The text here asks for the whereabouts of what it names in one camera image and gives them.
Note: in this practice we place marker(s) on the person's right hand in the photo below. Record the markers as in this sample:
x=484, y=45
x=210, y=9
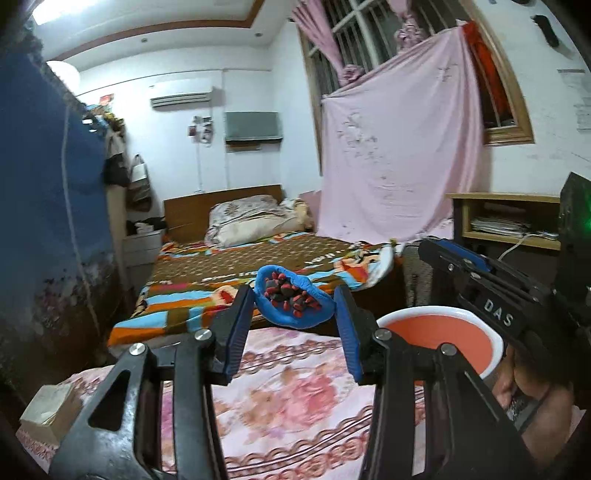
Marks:
x=549, y=428

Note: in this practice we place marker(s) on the floral pillow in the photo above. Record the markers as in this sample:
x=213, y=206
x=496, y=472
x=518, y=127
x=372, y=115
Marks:
x=248, y=219

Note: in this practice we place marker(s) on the grey-green wall panel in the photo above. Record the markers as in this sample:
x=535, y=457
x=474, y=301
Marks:
x=252, y=127

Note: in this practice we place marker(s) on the blue wrapper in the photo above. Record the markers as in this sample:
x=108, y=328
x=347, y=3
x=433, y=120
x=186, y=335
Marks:
x=289, y=300

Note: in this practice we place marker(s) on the wooden window frame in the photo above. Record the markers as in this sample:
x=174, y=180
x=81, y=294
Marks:
x=365, y=34

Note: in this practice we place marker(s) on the wooden bed headboard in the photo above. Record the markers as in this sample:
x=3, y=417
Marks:
x=187, y=217

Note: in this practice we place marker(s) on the wooden side shelf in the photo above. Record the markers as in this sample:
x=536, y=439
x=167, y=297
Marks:
x=530, y=220

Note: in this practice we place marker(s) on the white air conditioner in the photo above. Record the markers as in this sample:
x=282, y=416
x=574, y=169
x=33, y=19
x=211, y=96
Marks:
x=171, y=98

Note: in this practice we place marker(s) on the pink floral quilt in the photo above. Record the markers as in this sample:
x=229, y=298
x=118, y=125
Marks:
x=293, y=411

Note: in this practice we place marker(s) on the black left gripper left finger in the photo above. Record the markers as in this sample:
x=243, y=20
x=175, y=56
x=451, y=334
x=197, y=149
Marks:
x=117, y=434

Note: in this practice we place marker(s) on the beige cardboard box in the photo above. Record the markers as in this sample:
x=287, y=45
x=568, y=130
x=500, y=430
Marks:
x=51, y=413

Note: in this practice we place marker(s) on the white bedside drawer cabinet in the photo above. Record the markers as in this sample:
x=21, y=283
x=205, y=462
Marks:
x=139, y=254

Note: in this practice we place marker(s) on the blue fabric wardrobe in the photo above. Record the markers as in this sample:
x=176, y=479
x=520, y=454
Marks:
x=60, y=286

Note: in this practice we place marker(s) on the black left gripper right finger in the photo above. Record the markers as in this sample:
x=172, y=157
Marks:
x=467, y=434

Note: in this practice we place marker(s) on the black hanging handbag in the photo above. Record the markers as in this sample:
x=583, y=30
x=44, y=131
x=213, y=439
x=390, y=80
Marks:
x=132, y=175

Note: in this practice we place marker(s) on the pink tied curtain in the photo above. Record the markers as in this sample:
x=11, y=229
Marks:
x=311, y=19

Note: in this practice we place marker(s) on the pink hanging sheet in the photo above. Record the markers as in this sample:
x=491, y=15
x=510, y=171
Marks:
x=400, y=140

